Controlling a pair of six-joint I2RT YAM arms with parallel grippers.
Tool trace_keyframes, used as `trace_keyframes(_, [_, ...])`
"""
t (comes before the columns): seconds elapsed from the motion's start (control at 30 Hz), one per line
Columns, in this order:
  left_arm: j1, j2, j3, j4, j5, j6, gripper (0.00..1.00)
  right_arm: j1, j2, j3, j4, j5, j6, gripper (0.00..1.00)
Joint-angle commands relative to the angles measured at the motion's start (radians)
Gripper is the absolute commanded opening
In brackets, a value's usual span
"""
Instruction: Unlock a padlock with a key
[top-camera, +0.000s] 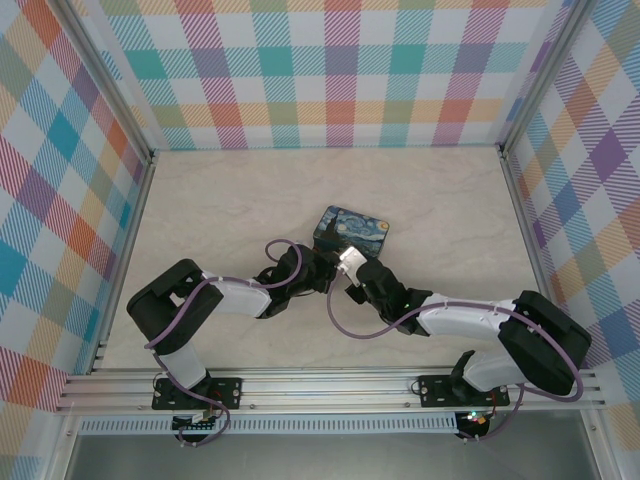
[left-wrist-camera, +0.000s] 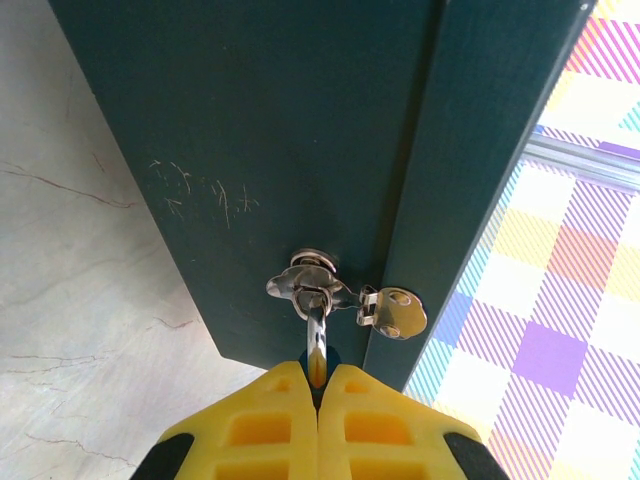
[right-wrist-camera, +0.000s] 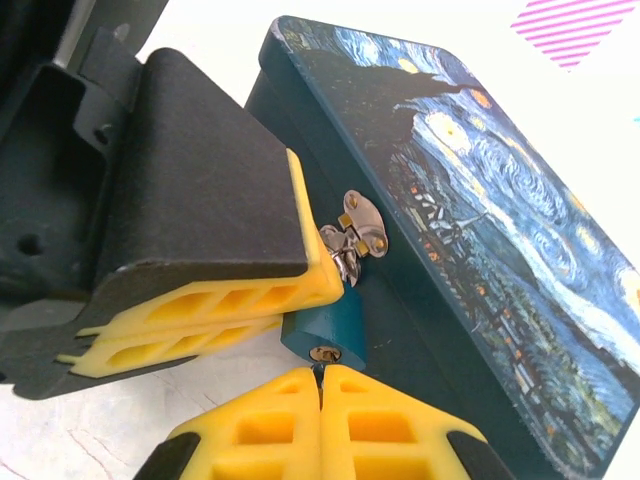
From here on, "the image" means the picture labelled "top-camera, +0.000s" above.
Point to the starry night tin box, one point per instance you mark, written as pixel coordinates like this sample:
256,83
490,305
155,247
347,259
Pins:
357,230

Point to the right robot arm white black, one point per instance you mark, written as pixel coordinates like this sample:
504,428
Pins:
460,317

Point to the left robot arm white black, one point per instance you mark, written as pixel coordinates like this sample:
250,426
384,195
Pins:
235,297

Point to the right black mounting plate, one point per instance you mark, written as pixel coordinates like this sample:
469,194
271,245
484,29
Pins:
437,392

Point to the black mounting plate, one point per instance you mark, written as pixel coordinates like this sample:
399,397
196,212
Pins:
227,392
437,392

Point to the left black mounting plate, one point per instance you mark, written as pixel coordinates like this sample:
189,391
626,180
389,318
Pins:
227,392

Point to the right electronics board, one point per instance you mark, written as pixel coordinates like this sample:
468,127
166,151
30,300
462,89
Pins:
475,422

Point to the electronics board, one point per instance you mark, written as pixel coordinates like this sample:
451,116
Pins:
475,422
195,425

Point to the grey metal sheet panel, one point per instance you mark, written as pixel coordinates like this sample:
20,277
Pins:
325,460

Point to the left electronics board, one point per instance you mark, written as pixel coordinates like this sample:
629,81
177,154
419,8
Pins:
195,425

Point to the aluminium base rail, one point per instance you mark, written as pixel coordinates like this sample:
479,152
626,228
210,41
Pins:
325,390

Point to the aluminium side floor rail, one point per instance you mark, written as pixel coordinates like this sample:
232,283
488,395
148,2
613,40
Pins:
525,225
131,240

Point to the aluminium corner post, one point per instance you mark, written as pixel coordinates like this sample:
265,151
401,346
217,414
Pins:
544,75
107,80

